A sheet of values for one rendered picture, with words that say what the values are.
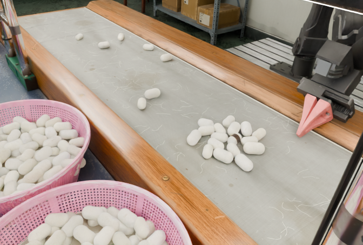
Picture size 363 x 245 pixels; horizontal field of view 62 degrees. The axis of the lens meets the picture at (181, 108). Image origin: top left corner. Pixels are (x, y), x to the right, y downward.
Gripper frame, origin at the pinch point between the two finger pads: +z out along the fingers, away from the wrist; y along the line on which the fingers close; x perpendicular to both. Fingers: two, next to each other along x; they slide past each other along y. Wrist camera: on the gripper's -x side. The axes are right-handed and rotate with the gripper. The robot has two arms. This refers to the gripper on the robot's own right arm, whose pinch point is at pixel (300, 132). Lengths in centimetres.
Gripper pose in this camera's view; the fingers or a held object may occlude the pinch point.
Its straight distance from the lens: 62.9
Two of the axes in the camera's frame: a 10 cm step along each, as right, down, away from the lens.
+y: 6.3, 4.5, -6.3
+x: 4.8, 4.2, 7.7
